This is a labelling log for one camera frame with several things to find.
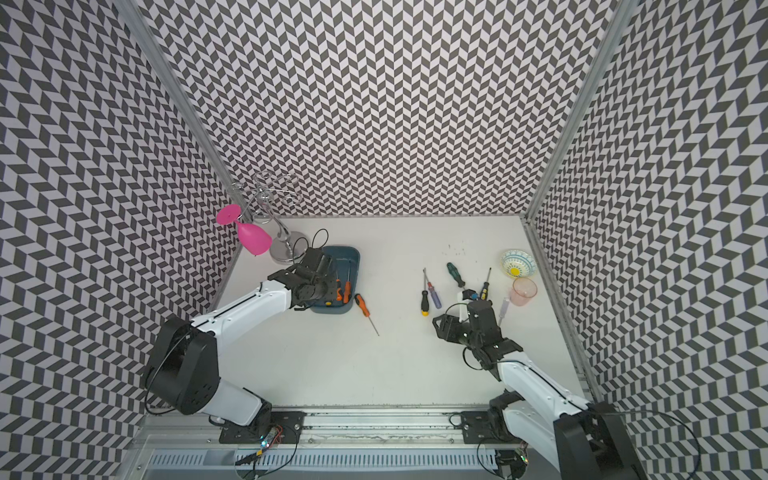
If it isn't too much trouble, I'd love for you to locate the long orange black screwdriver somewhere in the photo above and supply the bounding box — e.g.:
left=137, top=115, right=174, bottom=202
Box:
left=343, top=267, right=352, bottom=305

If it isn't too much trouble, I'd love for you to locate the orange handled thin screwdriver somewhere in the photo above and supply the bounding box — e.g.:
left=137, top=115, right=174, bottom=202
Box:
left=354, top=293, right=379, bottom=336

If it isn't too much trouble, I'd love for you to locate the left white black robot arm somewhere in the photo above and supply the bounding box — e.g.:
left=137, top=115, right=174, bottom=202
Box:
left=141, top=248, right=337, bottom=436

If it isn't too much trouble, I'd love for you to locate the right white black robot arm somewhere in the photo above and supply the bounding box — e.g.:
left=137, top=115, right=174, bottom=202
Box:
left=432, top=300, right=647, bottom=479

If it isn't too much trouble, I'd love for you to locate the black yellow-tip screwdriver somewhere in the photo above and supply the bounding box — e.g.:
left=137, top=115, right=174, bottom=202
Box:
left=421, top=269, right=430, bottom=316

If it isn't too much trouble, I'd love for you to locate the small yellow black screwdriver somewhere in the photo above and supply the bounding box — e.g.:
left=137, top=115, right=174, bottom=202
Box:
left=478, top=268, right=492, bottom=300

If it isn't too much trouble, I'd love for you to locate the teal plastic storage box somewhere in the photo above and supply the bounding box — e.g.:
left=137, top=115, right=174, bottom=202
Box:
left=310, top=245, right=361, bottom=315

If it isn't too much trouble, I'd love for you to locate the chrome glass holder stand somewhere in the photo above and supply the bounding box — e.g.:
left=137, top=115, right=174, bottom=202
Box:
left=233, top=173, right=309, bottom=264

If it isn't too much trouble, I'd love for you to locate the pink translucent cup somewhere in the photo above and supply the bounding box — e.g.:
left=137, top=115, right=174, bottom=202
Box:
left=509, top=277, right=538, bottom=307

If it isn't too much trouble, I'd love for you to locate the pink plastic wine glass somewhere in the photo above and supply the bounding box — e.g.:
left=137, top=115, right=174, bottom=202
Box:
left=216, top=204, right=273, bottom=256

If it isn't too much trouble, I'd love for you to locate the patterned ceramic bowl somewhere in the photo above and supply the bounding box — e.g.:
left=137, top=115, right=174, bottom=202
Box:
left=501, top=249, right=537, bottom=278

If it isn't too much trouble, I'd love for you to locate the purple handled screwdriver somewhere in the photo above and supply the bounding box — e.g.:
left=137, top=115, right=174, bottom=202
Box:
left=423, top=270, right=442, bottom=309

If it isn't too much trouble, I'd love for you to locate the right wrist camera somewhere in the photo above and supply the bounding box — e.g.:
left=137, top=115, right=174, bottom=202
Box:
left=457, top=289, right=479, bottom=302

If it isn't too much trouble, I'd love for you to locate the green handled screwdriver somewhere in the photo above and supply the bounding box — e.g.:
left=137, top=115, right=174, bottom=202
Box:
left=447, top=262, right=466, bottom=290

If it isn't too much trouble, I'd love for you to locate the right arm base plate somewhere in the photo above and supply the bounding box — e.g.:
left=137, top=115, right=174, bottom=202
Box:
left=459, top=410, right=521, bottom=445

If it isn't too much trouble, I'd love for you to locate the aluminium front rail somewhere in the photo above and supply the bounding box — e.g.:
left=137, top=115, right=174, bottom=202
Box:
left=134, top=405, right=601, bottom=451

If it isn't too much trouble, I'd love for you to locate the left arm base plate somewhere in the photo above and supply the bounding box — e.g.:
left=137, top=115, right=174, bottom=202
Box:
left=219, top=410, right=307, bottom=445

